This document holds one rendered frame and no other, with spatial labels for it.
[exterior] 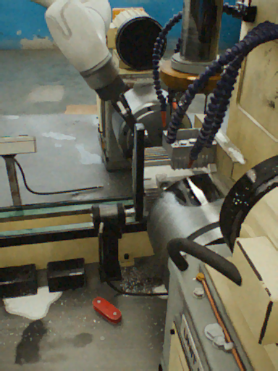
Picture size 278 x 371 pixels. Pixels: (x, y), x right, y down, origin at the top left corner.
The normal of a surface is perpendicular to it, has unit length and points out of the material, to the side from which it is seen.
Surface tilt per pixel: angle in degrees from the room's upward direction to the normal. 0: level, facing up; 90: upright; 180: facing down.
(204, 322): 0
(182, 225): 43
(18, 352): 0
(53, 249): 90
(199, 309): 0
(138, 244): 90
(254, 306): 90
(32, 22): 90
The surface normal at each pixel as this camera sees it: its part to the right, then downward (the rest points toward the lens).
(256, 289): -0.98, 0.09
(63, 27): -0.18, 0.54
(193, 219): -0.50, -0.68
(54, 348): 0.01, -0.85
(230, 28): 0.05, 0.53
